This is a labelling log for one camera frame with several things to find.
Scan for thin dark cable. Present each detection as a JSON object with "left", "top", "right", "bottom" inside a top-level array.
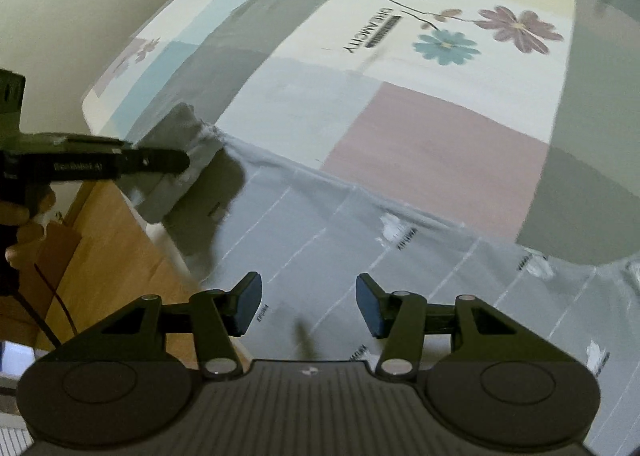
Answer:
[{"left": 7, "top": 261, "right": 78, "bottom": 349}]

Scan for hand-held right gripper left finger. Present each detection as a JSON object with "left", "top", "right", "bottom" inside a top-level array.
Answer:
[{"left": 101, "top": 271, "right": 264, "bottom": 381}]

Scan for patchwork flowered bed sheet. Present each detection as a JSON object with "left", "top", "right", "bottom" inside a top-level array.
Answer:
[{"left": 81, "top": 0, "right": 640, "bottom": 268}]

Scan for grey printed pajama pants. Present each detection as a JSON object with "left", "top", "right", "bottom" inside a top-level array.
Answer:
[{"left": 132, "top": 101, "right": 640, "bottom": 389}]

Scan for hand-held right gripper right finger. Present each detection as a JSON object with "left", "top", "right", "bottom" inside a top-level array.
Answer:
[{"left": 354, "top": 273, "right": 518, "bottom": 381}]

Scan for person's left hand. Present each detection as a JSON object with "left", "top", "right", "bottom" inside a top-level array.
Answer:
[{"left": 0, "top": 185, "right": 57, "bottom": 263}]

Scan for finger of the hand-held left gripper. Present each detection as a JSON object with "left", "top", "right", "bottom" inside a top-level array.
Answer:
[{"left": 117, "top": 145, "right": 191, "bottom": 177}]

